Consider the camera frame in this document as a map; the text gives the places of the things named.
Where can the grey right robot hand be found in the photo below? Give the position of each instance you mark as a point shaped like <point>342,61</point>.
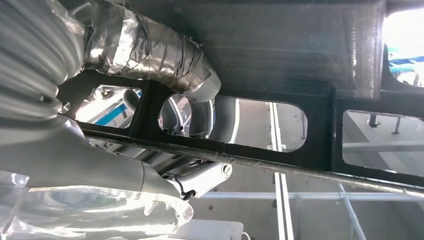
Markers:
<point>66,155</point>

